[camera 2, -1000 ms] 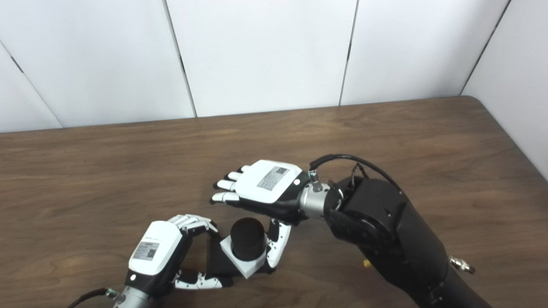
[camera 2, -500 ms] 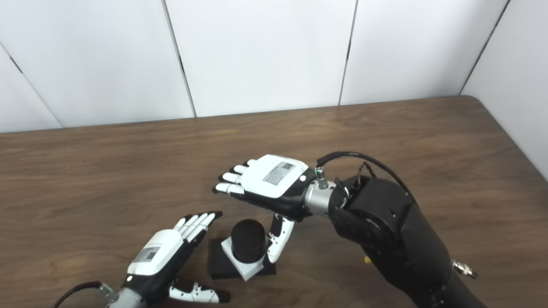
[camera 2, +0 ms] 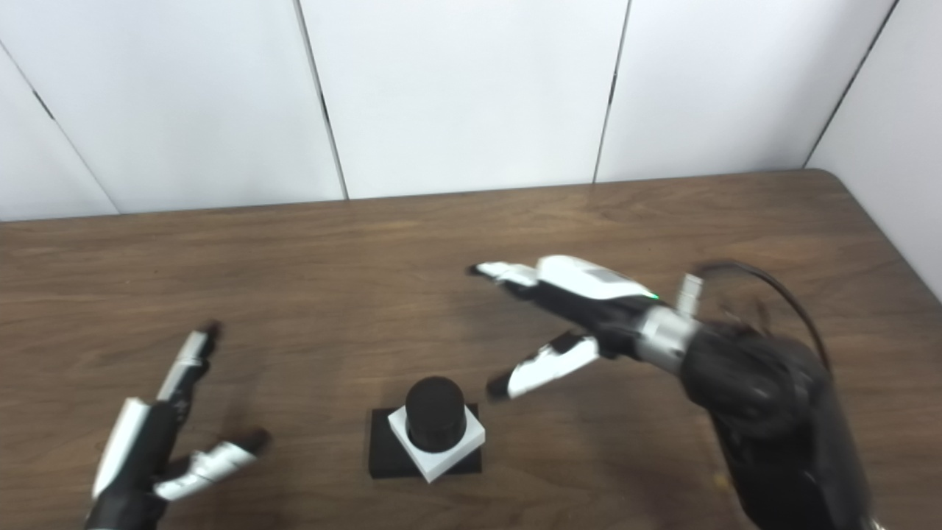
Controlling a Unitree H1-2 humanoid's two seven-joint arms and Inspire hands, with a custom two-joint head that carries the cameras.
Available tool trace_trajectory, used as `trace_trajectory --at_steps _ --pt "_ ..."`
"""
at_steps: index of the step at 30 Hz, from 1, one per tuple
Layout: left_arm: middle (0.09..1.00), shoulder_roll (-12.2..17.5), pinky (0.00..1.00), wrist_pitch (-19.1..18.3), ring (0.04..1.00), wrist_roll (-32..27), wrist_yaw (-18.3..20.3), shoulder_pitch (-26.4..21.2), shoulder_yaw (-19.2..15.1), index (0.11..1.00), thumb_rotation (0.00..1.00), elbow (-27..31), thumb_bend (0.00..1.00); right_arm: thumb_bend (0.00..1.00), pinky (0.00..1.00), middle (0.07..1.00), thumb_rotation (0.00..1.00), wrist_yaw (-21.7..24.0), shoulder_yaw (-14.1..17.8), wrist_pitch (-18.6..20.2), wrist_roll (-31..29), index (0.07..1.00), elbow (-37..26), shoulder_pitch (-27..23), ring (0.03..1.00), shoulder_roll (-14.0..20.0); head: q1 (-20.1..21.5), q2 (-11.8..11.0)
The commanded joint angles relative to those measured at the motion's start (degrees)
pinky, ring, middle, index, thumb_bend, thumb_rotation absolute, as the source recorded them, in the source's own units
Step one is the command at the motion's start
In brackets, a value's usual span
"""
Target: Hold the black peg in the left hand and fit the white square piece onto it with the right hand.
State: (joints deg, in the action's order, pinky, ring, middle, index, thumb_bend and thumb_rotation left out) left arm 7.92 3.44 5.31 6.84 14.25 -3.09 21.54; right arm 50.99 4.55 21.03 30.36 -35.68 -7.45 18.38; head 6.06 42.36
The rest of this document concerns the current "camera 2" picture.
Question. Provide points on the black peg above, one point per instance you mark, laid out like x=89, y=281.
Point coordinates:
x=434, y=412

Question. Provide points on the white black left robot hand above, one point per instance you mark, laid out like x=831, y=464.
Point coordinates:
x=136, y=456

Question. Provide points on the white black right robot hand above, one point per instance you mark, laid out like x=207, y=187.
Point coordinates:
x=589, y=291

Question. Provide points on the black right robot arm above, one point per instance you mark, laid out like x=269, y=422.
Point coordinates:
x=765, y=412

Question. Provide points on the white square piece with hole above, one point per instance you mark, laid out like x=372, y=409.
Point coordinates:
x=441, y=462

